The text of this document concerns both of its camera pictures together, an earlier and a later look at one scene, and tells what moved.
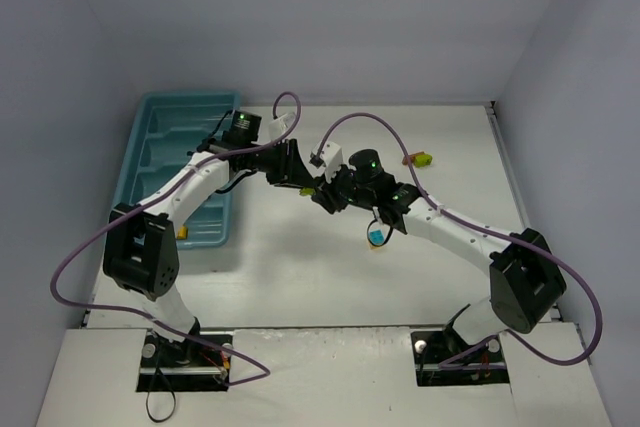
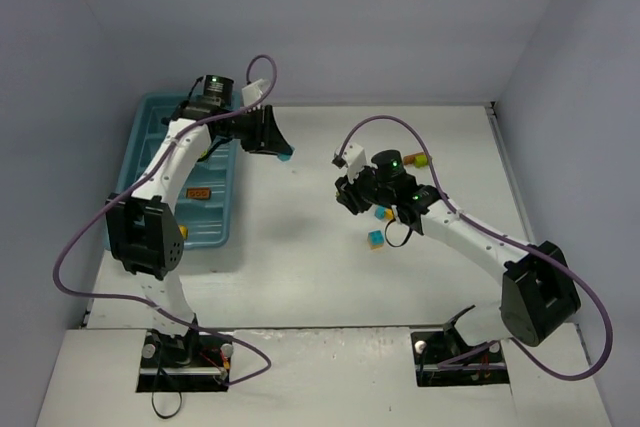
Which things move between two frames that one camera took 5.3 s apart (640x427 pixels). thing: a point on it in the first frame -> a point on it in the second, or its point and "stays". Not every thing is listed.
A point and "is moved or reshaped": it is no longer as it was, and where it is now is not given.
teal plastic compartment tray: (168, 129) stays
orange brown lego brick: (412, 157) is moved or reshaped
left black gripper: (288, 162) -> (258, 129)
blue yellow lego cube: (376, 237) stays
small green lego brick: (423, 160) stays
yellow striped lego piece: (182, 232) stays
